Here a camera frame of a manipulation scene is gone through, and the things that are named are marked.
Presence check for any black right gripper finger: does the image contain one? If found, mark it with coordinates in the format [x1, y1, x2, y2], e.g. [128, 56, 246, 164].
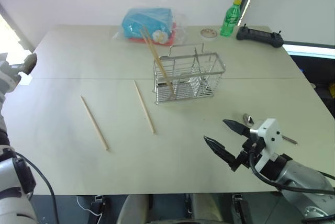
[203, 136, 238, 167]
[222, 119, 252, 139]

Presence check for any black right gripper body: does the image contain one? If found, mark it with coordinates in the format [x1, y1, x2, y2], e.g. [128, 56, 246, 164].
[228, 137, 266, 173]

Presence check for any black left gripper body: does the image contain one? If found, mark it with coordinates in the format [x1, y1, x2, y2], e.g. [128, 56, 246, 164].
[16, 53, 38, 75]

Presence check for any metal spoon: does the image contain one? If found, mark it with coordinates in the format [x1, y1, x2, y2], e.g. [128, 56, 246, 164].
[242, 113, 298, 146]

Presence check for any black table clamp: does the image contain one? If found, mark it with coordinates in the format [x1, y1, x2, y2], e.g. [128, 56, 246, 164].
[90, 195, 111, 216]
[231, 194, 250, 224]

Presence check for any grey rounded shape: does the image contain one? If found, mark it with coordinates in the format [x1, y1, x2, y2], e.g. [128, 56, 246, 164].
[116, 194, 154, 224]
[191, 194, 224, 222]

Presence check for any wooden chopstick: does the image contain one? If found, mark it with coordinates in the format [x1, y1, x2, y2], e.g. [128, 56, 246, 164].
[142, 26, 176, 97]
[133, 80, 156, 134]
[80, 95, 109, 152]
[140, 29, 174, 96]

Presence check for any black remote controller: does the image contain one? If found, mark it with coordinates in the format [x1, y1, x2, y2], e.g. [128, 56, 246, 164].
[236, 24, 285, 49]

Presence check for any green plastic bottle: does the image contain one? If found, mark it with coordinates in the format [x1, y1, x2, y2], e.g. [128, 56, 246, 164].
[219, 0, 242, 37]

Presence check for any blue package in plastic bag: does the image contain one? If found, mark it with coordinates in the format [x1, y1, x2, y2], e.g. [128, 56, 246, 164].
[112, 6, 189, 48]

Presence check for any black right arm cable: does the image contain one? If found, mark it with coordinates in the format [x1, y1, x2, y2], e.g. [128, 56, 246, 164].
[248, 150, 335, 196]

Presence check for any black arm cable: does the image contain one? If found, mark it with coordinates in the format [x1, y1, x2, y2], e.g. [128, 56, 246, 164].
[14, 152, 60, 224]
[248, 150, 335, 196]

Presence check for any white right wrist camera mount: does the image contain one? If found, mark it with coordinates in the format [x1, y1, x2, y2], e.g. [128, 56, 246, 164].
[249, 118, 283, 170]

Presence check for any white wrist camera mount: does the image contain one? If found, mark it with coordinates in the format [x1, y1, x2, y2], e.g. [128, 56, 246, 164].
[249, 118, 283, 170]
[0, 52, 22, 94]

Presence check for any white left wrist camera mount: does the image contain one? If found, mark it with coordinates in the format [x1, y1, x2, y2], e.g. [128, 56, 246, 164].
[0, 52, 22, 94]

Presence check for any silver wire cutlery basket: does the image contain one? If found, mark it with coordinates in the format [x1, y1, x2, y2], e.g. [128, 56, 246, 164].
[152, 42, 227, 106]

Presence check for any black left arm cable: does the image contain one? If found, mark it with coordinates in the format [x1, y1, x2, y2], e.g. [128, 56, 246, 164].
[14, 152, 60, 224]

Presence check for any thin white cable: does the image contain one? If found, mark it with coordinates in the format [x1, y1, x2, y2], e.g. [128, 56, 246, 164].
[76, 196, 103, 219]

